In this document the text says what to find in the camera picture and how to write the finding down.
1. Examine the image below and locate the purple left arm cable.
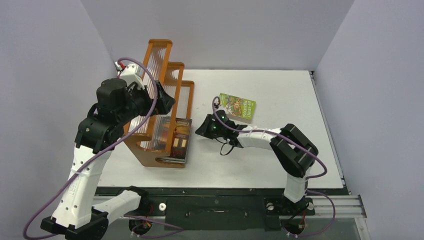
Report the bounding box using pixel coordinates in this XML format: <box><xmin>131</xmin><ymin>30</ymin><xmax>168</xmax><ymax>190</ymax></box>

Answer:
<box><xmin>22</xmin><ymin>57</ymin><xmax>185</xmax><ymax>240</ymax></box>

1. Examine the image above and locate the green cover paperback book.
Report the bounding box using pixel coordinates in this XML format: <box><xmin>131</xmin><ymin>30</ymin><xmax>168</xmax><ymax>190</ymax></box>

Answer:
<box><xmin>219</xmin><ymin>93</ymin><xmax>257</xmax><ymax>124</ymax></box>

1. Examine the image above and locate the aluminium rail frame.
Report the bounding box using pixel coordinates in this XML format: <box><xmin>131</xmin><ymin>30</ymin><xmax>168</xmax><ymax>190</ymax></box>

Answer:
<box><xmin>64</xmin><ymin>195</ymin><xmax>372</xmax><ymax>240</ymax></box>

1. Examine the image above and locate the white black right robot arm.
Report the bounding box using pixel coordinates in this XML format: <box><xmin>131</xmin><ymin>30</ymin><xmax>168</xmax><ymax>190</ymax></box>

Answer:
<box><xmin>195</xmin><ymin>110</ymin><xmax>318</xmax><ymax>214</ymax></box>

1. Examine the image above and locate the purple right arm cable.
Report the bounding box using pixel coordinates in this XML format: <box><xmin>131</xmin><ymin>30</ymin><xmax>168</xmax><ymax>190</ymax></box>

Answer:
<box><xmin>211</xmin><ymin>96</ymin><xmax>336</xmax><ymax>239</ymax></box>

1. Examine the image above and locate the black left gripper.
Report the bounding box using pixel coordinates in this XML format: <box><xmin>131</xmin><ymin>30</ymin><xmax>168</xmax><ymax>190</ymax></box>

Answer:
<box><xmin>117</xmin><ymin>80</ymin><xmax>175</xmax><ymax>125</ymax></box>

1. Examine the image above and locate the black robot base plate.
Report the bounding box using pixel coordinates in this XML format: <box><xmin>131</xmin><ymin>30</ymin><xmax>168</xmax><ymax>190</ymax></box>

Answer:
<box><xmin>82</xmin><ymin>185</ymin><xmax>349</xmax><ymax>233</ymax></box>

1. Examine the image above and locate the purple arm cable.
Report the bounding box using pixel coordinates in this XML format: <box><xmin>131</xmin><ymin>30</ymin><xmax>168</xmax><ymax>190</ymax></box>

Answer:
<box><xmin>22</xmin><ymin>57</ymin><xmax>185</xmax><ymax>240</ymax></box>
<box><xmin>211</xmin><ymin>96</ymin><xmax>336</xmax><ymax>239</ymax></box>

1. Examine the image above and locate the orange wooden file rack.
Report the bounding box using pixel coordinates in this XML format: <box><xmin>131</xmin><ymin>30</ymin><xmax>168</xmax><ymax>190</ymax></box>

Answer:
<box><xmin>120</xmin><ymin>39</ymin><xmax>195</xmax><ymax>169</ymax></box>

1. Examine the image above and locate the brown cover paperback book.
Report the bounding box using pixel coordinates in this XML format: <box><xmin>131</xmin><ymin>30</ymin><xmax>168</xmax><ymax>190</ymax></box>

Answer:
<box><xmin>161</xmin><ymin>117</ymin><xmax>192</xmax><ymax>161</ymax></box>

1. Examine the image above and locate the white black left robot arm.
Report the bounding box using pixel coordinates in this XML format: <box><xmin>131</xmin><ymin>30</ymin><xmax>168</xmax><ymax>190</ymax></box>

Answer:
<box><xmin>40</xmin><ymin>78</ymin><xmax>176</xmax><ymax>240</ymax></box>

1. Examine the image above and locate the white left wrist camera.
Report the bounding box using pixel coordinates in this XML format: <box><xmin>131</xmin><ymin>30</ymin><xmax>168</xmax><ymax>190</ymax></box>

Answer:
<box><xmin>114</xmin><ymin>61</ymin><xmax>145</xmax><ymax>90</ymax></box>

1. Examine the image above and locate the dark Moon and Sixpence book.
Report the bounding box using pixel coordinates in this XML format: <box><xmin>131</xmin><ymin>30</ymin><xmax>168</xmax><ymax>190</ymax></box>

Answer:
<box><xmin>155</xmin><ymin>157</ymin><xmax>186</xmax><ymax>165</ymax></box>

